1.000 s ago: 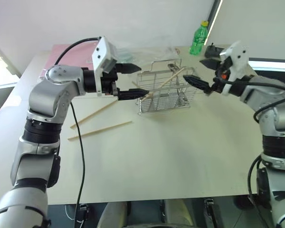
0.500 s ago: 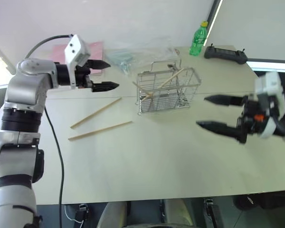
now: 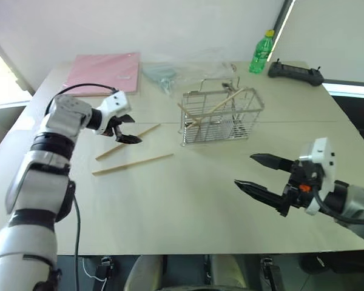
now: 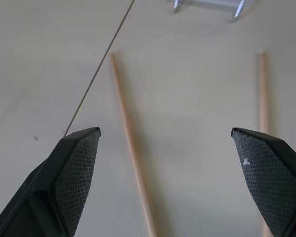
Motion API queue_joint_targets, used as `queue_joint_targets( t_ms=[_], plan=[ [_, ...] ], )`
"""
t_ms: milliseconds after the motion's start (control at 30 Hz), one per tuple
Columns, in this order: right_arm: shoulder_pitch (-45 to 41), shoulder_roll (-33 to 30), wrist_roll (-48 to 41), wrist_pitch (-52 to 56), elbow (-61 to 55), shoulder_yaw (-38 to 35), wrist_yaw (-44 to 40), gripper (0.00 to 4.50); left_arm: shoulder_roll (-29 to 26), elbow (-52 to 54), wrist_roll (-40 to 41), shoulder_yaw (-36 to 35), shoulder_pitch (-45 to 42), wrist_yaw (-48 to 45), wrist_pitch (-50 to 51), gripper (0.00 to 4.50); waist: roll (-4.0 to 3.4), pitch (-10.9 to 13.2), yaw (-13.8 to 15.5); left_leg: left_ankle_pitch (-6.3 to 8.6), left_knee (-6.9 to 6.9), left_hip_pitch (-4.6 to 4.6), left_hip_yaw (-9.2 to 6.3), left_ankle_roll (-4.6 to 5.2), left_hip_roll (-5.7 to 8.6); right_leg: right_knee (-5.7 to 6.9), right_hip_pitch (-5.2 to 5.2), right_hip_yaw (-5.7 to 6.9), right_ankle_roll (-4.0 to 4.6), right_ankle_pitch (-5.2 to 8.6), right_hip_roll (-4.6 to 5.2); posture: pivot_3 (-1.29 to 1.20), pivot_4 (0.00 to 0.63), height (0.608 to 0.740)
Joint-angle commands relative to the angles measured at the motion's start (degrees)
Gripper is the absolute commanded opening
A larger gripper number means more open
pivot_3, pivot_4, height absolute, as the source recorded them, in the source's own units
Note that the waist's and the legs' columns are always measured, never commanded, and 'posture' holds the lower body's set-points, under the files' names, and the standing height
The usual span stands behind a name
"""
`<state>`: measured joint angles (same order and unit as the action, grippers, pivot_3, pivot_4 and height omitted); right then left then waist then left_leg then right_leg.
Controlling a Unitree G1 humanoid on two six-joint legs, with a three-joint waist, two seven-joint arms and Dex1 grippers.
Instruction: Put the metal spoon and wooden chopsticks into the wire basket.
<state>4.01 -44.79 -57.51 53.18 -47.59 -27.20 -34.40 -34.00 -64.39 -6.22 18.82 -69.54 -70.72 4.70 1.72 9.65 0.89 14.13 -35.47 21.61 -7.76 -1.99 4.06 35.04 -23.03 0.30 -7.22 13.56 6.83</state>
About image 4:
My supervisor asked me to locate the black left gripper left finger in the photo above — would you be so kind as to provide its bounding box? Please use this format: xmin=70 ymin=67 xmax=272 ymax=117
xmin=0 ymin=127 xmax=102 ymax=237

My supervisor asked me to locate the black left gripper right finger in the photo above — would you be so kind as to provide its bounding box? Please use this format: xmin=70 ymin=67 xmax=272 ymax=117
xmin=230 ymin=127 xmax=296 ymax=237

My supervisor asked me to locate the wooden chopstick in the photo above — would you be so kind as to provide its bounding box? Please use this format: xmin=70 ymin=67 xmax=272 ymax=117
xmin=258 ymin=53 xmax=273 ymax=237
xmin=110 ymin=53 xmax=161 ymax=237

